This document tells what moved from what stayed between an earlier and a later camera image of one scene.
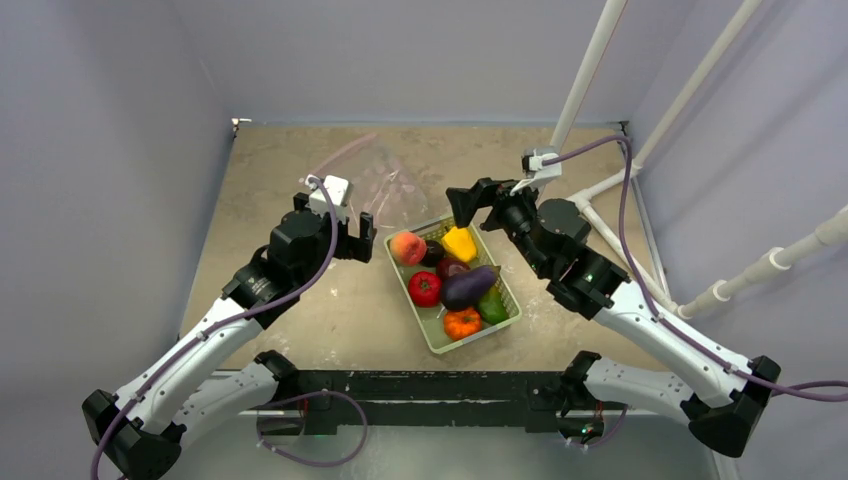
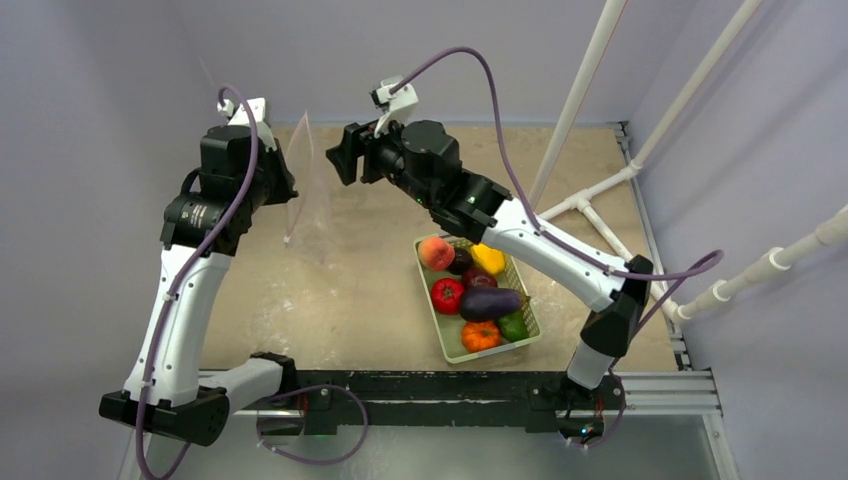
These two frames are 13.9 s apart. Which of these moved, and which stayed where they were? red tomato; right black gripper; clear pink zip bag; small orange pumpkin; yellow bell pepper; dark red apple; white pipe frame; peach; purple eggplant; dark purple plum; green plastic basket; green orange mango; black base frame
Moved: dark red apple; green plastic basket; red tomato; small orange pumpkin; green orange mango; peach; right black gripper; clear pink zip bag; yellow bell pepper; dark purple plum; purple eggplant
Stayed: black base frame; white pipe frame
